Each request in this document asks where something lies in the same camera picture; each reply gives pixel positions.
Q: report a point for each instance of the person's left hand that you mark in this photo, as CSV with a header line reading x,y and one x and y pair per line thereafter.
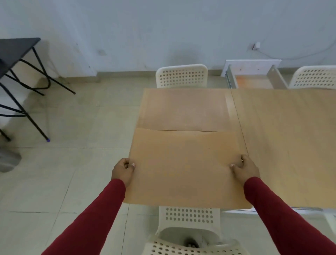
x,y
121,173

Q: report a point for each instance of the person's right hand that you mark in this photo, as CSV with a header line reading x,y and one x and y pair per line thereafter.
x,y
246,172

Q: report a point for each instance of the person's left thumb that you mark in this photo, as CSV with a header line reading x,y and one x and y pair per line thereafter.
x,y
130,167

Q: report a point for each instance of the person's right thumb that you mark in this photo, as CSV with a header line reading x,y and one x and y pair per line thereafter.
x,y
235,168

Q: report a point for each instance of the large brown paper sheet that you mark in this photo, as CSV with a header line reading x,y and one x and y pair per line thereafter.
x,y
183,168

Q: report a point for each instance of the person's right forearm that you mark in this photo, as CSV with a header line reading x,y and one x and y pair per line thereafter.
x,y
283,220

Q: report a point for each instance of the person's left forearm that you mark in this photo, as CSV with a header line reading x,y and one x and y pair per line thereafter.
x,y
91,223

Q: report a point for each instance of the white perforated plastic chair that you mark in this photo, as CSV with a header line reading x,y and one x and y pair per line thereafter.
x,y
181,76
189,218
313,77

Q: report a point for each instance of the white wooden drawer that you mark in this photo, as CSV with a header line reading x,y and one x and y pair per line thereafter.
x,y
252,71

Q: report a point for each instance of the grey bin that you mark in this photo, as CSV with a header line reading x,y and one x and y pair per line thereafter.
x,y
7,160

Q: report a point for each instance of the black folding table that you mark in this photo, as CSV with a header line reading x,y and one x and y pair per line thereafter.
x,y
13,51

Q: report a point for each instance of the white wall charger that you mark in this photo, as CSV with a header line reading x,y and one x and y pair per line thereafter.
x,y
256,45

